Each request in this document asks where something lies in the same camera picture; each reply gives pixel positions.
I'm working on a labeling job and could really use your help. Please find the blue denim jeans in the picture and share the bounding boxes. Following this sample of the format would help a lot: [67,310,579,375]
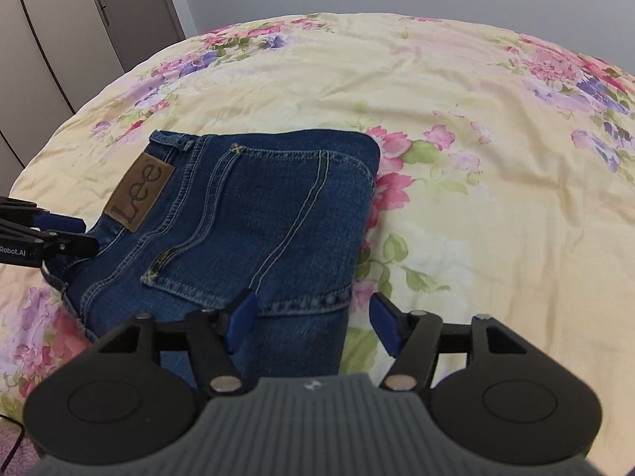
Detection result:
[44,129,380,385]

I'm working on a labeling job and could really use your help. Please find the floral yellow bed quilt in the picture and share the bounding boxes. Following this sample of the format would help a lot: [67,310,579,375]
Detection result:
[1,14,634,475]

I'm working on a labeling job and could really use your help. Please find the grey wardrobe door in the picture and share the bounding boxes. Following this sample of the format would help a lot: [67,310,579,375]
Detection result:
[1,0,185,194]

